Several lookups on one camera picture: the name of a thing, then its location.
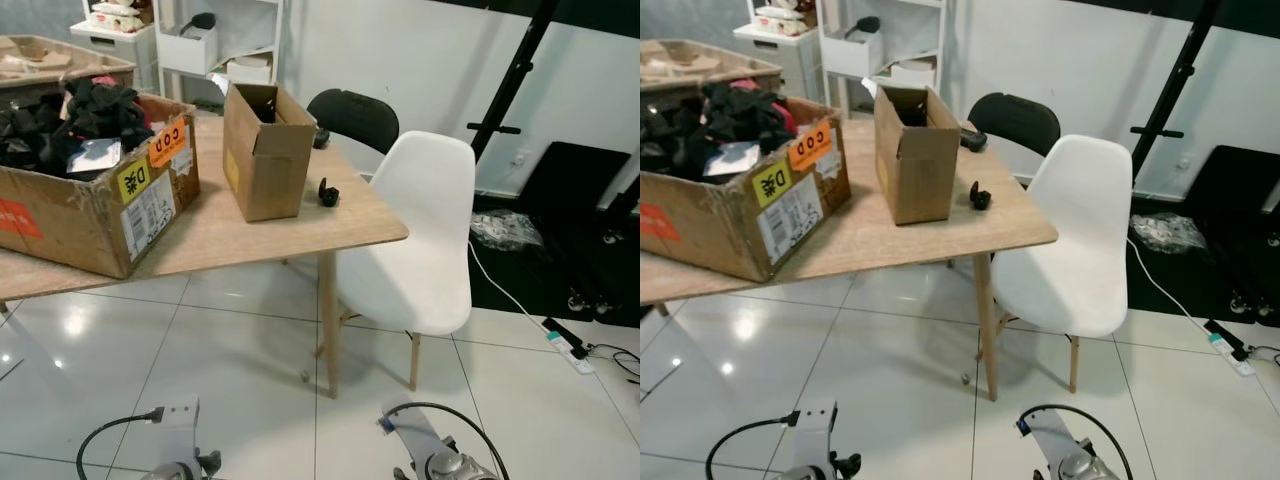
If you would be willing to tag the large stickered cardboard box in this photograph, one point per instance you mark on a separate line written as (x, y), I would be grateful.
(720, 232)
(70, 225)

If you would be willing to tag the light wooden table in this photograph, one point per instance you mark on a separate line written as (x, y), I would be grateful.
(250, 240)
(900, 240)

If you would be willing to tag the small black clip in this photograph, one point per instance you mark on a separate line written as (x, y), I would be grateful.
(980, 198)
(328, 195)

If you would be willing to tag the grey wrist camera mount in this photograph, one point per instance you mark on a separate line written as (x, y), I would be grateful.
(412, 440)
(1048, 442)
(180, 430)
(817, 432)

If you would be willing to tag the shallow brown cardboard box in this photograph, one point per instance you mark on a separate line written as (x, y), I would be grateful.
(715, 72)
(60, 70)

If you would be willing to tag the small black gadget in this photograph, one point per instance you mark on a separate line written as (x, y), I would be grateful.
(321, 137)
(972, 140)

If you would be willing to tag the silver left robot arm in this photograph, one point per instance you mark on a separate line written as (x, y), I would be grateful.
(815, 473)
(180, 472)

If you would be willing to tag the low white shelf box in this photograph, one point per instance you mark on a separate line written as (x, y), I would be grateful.
(250, 70)
(915, 74)

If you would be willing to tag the white power strip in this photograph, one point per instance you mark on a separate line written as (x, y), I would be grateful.
(575, 357)
(1235, 360)

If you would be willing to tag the black clothes pile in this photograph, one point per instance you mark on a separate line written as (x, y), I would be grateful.
(90, 115)
(745, 120)

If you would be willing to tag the silver plastic packet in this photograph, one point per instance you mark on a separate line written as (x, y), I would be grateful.
(732, 160)
(95, 158)

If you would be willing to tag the red white tissue pack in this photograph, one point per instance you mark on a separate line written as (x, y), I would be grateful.
(118, 16)
(782, 20)

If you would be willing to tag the white drawer cabinet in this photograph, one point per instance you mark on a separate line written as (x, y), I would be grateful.
(772, 58)
(110, 55)

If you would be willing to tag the black stand pole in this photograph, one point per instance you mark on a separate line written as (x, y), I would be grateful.
(520, 65)
(1182, 68)

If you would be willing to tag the black handheld device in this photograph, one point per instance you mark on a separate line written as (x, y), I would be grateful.
(865, 26)
(200, 22)

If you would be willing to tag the clear plastic bag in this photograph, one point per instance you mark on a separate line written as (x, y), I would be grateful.
(505, 230)
(1168, 233)

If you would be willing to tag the white shelf unit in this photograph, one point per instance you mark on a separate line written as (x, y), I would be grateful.
(270, 30)
(935, 30)

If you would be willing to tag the black floor mat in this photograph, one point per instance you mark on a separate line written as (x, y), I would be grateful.
(1235, 195)
(570, 190)

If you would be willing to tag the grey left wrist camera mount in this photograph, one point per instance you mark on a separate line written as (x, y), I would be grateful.
(180, 430)
(817, 432)

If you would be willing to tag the small open cardboard box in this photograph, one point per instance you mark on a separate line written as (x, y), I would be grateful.
(265, 170)
(915, 175)

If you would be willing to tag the black plastic chair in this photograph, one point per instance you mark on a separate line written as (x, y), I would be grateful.
(355, 118)
(1015, 122)

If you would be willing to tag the white storage bin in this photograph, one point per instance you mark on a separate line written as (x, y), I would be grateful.
(190, 52)
(852, 58)

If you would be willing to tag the white plastic chair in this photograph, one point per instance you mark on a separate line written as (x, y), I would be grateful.
(415, 250)
(1070, 250)

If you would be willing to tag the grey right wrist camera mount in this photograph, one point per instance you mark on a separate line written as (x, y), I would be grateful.
(412, 440)
(1048, 442)

